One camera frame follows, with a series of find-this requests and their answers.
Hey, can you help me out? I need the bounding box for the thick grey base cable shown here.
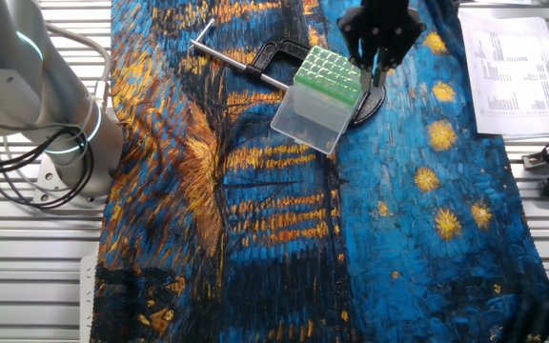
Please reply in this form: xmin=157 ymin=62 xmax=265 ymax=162
xmin=39 ymin=20 xmax=112 ymax=97

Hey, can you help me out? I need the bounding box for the black C-clamp steel screw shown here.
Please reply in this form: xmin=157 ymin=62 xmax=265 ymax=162
xmin=189 ymin=17 xmax=387 ymax=128

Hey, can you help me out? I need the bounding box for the starry night painting cloth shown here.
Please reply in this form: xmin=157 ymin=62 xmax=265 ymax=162
xmin=89 ymin=0 xmax=549 ymax=343

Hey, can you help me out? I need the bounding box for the white perforated plate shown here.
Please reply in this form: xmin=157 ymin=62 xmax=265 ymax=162
xmin=78 ymin=253 xmax=100 ymax=343

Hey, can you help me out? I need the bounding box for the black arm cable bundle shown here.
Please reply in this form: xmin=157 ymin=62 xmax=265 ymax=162
xmin=0 ymin=124 xmax=95 ymax=212

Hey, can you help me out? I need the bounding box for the silver base mounting plate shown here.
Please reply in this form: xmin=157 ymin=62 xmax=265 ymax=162
xmin=32 ymin=151 xmax=114 ymax=207

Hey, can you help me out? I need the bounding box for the printed white paper sheet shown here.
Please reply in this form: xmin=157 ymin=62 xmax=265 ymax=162
xmin=457 ymin=9 xmax=549 ymax=140

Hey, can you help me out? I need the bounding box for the translucent tip box green rack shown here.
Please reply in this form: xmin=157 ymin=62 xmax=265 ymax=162
xmin=269 ymin=45 xmax=374 ymax=156

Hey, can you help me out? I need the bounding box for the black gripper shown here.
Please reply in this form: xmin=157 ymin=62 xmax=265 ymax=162
xmin=336 ymin=0 xmax=428 ymax=94

